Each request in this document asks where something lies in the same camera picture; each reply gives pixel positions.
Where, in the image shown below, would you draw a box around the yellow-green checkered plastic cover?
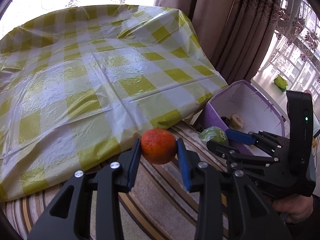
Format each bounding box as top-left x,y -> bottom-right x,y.
1,5 -> 227,202

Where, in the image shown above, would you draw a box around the floral sheer curtain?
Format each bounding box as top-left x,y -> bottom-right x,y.
232,0 -> 320,63

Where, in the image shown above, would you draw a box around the striped brown sofa cover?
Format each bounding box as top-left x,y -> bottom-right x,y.
2,121 -> 230,240

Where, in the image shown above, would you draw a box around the dark round fruit back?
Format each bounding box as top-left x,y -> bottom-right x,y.
221,116 -> 231,127

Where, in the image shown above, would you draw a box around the right hand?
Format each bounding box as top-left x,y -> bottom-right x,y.
272,195 -> 313,223

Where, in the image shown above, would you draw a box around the green bananas on table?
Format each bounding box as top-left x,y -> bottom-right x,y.
273,75 -> 288,92

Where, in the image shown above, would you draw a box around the halved yellow fruit back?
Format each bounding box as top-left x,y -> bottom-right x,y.
230,113 -> 245,129

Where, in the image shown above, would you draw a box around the red-orange blood orange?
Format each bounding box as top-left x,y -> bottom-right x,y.
141,128 -> 177,165

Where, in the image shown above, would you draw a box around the brown curtain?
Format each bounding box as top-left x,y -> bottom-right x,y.
155,0 -> 280,84

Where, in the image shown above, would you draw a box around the purple-rimmed white cardboard box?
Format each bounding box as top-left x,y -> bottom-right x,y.
201,80 -> 286,158

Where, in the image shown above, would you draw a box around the green wrapped mango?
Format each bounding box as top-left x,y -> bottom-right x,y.
199,126 -> 228,145

